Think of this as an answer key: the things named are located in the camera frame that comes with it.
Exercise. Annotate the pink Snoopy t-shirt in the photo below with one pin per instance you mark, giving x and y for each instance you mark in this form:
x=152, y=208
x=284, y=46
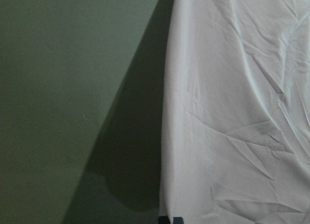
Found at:
x=235, y=145

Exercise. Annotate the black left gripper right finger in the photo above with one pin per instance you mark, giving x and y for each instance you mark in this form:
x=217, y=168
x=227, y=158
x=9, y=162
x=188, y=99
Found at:
x=177, y=220

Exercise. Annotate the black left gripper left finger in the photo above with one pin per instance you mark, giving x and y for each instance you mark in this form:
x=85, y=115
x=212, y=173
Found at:
x=163, y=220

